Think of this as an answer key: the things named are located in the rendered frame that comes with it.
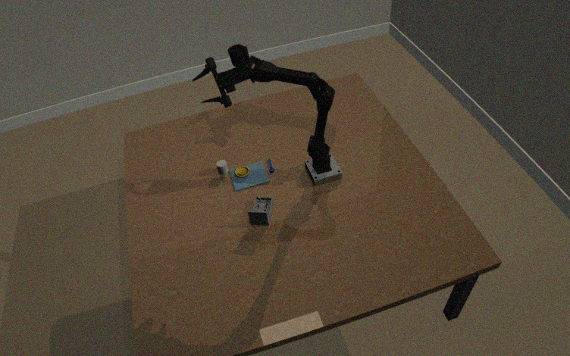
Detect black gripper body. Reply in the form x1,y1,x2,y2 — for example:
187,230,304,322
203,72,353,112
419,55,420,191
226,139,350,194
205,57,240,108

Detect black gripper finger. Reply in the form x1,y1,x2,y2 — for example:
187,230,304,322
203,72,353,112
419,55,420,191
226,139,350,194
192,65,210,81
201,96,223,104

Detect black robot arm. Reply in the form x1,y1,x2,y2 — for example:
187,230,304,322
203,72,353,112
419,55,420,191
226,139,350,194
218,45,335,174

